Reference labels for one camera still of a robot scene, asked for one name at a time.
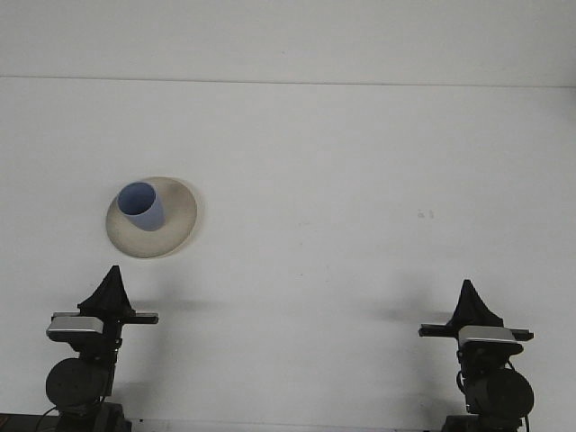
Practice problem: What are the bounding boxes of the pale blue cup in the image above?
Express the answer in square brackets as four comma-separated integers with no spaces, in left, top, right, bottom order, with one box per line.
[116,181,164,233]

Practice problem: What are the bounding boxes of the pale round plate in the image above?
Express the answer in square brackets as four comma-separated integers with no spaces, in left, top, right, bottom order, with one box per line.
[105,175,199,260]

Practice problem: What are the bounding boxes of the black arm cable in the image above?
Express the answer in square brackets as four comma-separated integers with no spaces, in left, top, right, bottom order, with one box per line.
[38,406,62,431]

